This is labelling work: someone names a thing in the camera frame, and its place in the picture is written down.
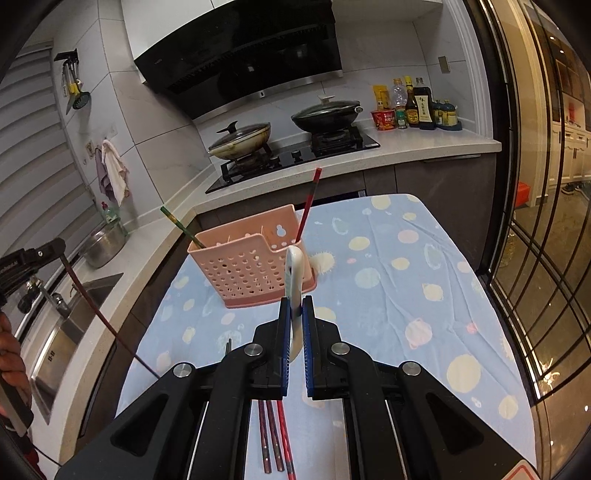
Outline blue printed tablecloth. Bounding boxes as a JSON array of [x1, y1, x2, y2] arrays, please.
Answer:
[[115, 194, 539, 480]]

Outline red-tipped chopstick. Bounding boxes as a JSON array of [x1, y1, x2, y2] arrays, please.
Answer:
[[276, 401, 297, 480]]

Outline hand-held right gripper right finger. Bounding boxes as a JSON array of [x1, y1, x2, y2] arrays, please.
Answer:
[[302, 295, 541, 480]]

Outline person's left hand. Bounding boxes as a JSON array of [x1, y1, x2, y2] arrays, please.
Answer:
[[0, 313, 32, 416]]

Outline purple hanging cloth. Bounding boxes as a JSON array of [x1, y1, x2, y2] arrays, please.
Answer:
[[95, 148, 114, 199]]

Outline beige frying pan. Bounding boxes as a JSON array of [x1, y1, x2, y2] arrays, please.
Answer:
[[208, 127, 273, 161]]

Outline red instant noodle cup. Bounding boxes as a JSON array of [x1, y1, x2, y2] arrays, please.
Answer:
[[370, 108, 398, 132]]

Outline dark red patterned chopstick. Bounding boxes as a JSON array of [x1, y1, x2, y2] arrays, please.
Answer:
[[267, 401, 283, 472], [259, 401, 271, 475]]

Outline dark sauce bottle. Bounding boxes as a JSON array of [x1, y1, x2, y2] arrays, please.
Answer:
[[412, 78, 435, 131]]

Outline black range hood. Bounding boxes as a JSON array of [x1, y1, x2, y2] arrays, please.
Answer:
[[121, 0, 345, 118]]

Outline glass lid white handle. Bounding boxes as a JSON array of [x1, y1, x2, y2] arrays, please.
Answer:
[[292, 95, 361, 120]]

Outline black-framed glass door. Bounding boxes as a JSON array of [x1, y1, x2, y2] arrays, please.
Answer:
[[466, 0, 591, 480]]

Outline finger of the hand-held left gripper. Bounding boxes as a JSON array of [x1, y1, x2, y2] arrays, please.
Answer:
[[21, 237, 66, 273]]

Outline pink perforated utensil basket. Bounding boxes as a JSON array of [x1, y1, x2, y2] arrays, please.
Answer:
[[188, 204, 319, 310]]

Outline black wok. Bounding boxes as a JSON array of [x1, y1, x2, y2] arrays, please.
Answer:
[[291, 104, 363, 134]]

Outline steel colander bowl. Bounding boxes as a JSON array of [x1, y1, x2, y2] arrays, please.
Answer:
[[81, 222, 127, 269]]

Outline black gas stove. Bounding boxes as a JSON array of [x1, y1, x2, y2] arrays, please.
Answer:
[[205, 124, 382, 195]]

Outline dark brown chopstick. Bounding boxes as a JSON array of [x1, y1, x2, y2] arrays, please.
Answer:
[[60, 254, 162, 380]]

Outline white ceramic spoon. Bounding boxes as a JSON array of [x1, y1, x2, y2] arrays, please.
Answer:
[[285, 246, 309, 363]]

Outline steel kitchen sink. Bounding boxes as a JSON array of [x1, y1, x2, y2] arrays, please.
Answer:
[[30, 272, 125, 423]]

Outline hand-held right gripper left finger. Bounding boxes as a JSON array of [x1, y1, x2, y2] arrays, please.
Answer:
[[55, 298, 294, 480]]

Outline blue condiment jar set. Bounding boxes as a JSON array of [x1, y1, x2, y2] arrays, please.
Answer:
[[434, 99, 461, 131]]

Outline black slotted ladle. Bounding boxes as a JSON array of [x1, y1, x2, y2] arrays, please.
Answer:
[[69, 62, 92, 112]]

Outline yellow-handled kitchen tool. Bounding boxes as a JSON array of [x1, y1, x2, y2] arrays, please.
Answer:
[[61, 62, 78, 116]]

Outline white stone kitchen countertop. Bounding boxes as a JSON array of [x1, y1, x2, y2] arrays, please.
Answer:
[[18, 117, 502, 462]]

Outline brown bottle yellow cap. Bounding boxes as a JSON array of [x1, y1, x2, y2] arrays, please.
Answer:
[[405, 76, 421, 127]]

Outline white hanging towel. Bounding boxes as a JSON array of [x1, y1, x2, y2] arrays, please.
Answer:
[[102, 140, 130, 206]]

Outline glass lid black handle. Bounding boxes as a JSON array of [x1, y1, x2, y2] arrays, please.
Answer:
[[210, 121, 271, 153]]

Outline white window blinds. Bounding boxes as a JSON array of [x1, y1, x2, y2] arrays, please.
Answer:
[[0, 41, 109, 264]]

